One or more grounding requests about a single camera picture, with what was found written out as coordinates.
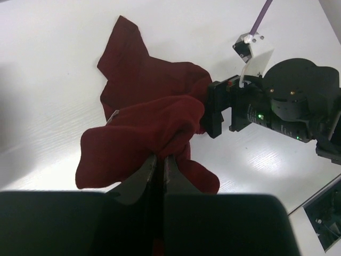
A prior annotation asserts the dark red t-shirt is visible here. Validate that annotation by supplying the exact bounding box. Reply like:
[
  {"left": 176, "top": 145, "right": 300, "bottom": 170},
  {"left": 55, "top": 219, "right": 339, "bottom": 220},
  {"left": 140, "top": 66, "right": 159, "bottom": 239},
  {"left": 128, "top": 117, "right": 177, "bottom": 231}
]
[{"left": 75, "top": 17, "right": 220, "bottom": 194}]

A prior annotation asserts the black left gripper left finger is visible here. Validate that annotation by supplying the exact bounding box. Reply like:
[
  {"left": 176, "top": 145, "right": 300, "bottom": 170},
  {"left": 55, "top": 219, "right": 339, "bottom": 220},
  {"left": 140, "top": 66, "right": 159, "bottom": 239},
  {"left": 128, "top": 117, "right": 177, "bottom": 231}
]
[{"left": 106, "top": 155, "right": 157, "bottom": 205}]

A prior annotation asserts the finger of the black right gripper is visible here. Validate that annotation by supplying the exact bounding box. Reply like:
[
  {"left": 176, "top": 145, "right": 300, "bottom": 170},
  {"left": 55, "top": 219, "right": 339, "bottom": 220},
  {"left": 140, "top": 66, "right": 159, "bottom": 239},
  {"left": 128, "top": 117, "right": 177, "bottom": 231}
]
[{"left": 204, "top": 75, "right": 240, "bottom": 138}]

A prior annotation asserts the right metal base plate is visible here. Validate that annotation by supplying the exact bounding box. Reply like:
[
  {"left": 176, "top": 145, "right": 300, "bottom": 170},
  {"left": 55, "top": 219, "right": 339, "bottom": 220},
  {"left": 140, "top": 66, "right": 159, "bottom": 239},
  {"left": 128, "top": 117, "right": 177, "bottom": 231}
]
[{"left": 304, "top": 180, "right": 340, "bottom": 251}]

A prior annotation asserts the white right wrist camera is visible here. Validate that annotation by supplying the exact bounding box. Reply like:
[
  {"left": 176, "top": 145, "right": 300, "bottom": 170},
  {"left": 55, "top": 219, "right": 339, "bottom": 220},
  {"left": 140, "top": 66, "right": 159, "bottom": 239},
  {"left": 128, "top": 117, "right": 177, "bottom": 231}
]
[{"left": 232, "top": 33, "right": 274, "bottom": 84}]

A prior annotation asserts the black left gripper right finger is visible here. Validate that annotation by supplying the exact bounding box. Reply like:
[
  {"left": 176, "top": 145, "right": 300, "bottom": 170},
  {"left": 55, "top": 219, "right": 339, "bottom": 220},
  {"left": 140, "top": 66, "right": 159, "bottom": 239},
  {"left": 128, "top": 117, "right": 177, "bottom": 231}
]
[{"left": 163, "top": 156, "right": 204, "bottom": 195}]

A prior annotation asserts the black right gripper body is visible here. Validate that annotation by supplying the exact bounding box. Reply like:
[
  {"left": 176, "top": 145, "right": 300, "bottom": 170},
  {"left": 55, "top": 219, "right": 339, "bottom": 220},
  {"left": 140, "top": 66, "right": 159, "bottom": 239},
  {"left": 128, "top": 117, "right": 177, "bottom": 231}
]
[{"left": 229, "top": 58, "right": 340, "bottom": 164}]

